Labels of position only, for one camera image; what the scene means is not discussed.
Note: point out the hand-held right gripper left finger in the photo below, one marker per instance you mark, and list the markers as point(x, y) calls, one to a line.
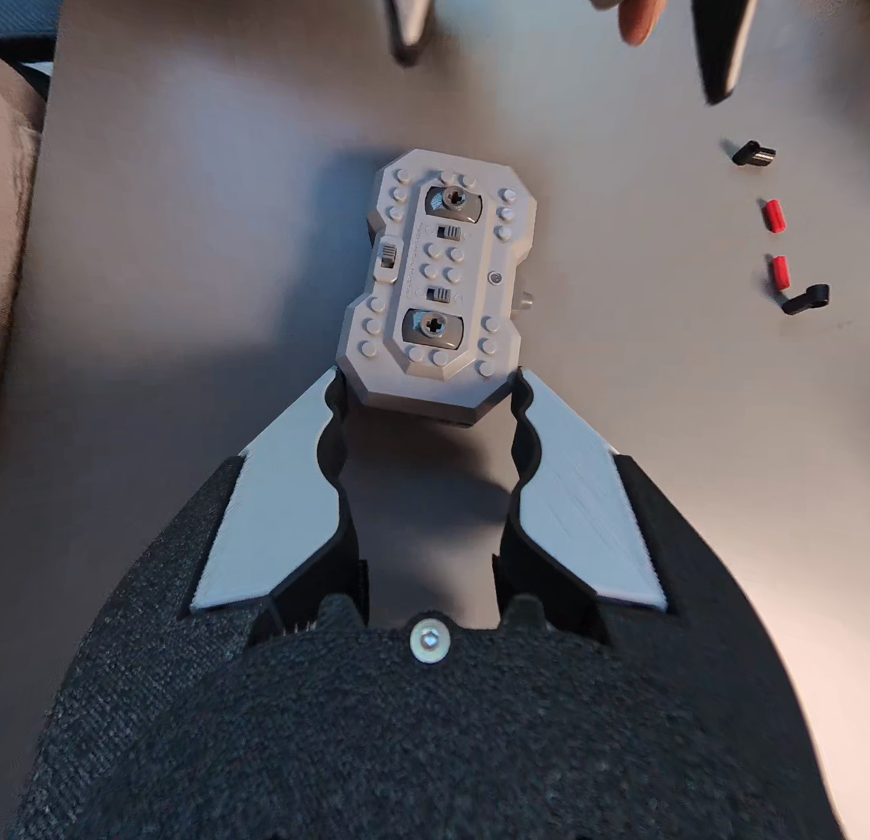
point(285, 507)

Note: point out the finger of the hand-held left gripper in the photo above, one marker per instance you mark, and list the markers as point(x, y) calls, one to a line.
point(411, 11)
point(724, 31)

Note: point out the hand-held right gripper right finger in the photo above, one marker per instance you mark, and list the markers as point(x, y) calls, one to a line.
point(578, 507)

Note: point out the grey brick remote control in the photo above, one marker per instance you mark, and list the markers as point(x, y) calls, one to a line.
point(442, 283)

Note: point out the person's left hand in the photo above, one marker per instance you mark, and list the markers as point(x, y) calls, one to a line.
point(646, 21)

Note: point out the black brick connector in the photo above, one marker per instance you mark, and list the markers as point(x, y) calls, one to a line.
point(753, 154)
point(805, 300)

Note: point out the red brick pin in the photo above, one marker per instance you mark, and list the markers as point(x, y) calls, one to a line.
point(773, 216)
point(780, 273)

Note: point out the grey office chair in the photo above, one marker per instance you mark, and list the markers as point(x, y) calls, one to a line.
point(27, 4)

